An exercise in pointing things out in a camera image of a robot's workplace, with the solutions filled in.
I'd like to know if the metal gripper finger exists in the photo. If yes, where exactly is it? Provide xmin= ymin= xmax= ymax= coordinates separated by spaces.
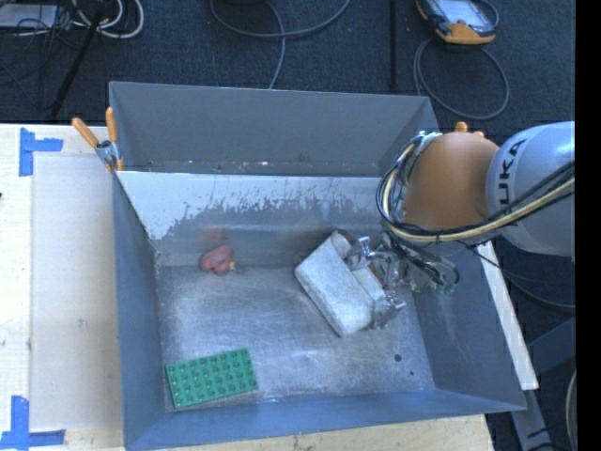
xmin=345 ymin=235 xmax=379 ymax=272
xmin=370 ymin=291 xmax=408 ymax=332

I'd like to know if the white rectangular sponge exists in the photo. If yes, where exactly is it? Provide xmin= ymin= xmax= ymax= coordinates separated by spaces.
xmin=294 ymin=230 xmax=392 ymax=338

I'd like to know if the pale wood board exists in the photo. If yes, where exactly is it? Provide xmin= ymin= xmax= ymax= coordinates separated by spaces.
xmin=28 ymin=150 xmax=540 ymax=451

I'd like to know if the pink toy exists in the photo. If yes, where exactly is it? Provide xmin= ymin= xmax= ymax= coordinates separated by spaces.
xmin=199 ymin=243 xmax=237 ymax=277

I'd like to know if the grey metal bin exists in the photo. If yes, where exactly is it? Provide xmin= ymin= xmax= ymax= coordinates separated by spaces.
xmin=107 ymin=81 xmax=529 ymax=451

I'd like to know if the green studded flat block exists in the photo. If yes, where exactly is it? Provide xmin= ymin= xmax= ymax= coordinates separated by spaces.
xmin=164 ymin=348 xmax=261 ymax=411

